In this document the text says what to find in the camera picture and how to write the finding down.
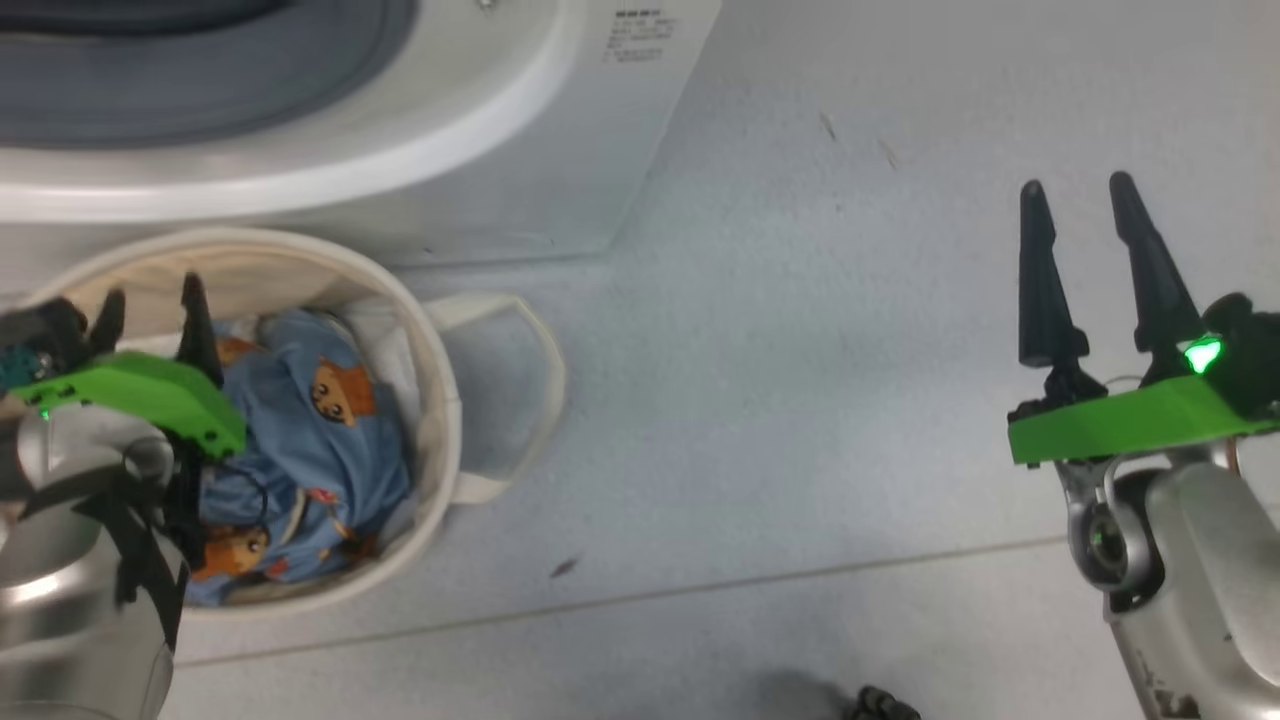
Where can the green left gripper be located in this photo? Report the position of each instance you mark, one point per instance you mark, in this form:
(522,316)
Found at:
(150,390)

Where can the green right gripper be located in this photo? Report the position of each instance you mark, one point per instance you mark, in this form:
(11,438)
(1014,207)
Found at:
(1130,425)

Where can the blue bear-print garment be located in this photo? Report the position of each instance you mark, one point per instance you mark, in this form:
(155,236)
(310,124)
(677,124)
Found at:
(300,450)

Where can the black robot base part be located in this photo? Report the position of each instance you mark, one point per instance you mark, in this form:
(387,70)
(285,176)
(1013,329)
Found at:
(885,705)

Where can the grey rubber door gasket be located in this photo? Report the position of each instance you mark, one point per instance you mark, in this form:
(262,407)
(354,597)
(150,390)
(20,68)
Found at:
(200,90)

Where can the beige fabric laundry basket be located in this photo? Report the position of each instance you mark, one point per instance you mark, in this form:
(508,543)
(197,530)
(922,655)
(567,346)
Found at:
(440,400)

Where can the white front-load washing machine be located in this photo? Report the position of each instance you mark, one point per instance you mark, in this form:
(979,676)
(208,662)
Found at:
(500,150)

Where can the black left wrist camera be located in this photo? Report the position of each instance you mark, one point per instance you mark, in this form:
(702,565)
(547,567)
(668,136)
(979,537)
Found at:
(50,330)

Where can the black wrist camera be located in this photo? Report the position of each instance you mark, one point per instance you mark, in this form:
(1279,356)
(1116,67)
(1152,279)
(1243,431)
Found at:
(1250,360)
(50,330)

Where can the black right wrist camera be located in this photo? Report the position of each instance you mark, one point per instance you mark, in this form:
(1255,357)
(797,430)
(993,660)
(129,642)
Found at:
(1250,360)

